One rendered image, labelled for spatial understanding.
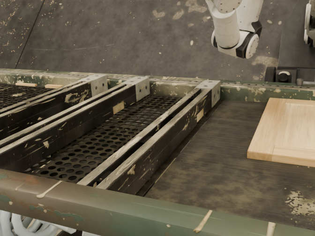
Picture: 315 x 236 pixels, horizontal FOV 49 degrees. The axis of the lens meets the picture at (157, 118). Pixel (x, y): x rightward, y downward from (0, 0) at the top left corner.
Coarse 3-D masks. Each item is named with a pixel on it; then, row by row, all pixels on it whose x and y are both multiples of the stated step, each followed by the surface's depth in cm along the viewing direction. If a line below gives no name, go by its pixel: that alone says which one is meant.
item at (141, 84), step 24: (96, 96) 115; (120, 96) 120; (144, 96) 138; (48, 120) 93; (72, 120) 96; (96, 120) 107; (0, 144) 78; (24, 144) 80; (48, 144) 88; (0, 168) 74; (24, 168) 81
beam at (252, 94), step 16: (0, 80) 174; (16, 80) 170; (32, 80) 166; (48, 80) 162; (64, 80) 158; (112, 80) 148; (192, 80) 142; (224, 80) 139; (224, 96) 131; (240, 96) 129; (256, 96) 126; (272, 96) 124; (288, 96) 122; (304, 96) 120
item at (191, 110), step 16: (208, 80) 130; (192, 96) 112; (208, 96) 115; (176, 112) 97; (192, 112) 100; (160, 128) 89; (176, 128) 88; (192, 128) 101; (128, 144) 76; (144, 144) 75; (160, 144) 79; (176, 144) 89; (112, 160) 68; (128, 160) 68; (144, 160) 72; (160, 160) 80; (96, 176) 62; (112, 176) 62; (128, 176) 65; (144, 176) 72; (128, 192) 66
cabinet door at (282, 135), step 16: (272, 112) 109; (288, 112) 109; (304, 112) 108; (272, 128) 96; (288, 128) 96; (304, 128) 96; (256, 144) 86; (272, 144) 86; (288, 144) 86; (304, 144) 85; (272, 160) 81; (288, 160) 79; (304, 160) 78
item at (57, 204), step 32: (0, 192) 22; (32, 192) 21; (64, 192) 21; (96, 192) 21; (0, 224) 29; (32, 224) 34; (64, 224) 21; (96, 224) 20; (128, 224) 19; (160, 224) 18; (192, 224) 18; (224, 224) 17; (256, 224) 17
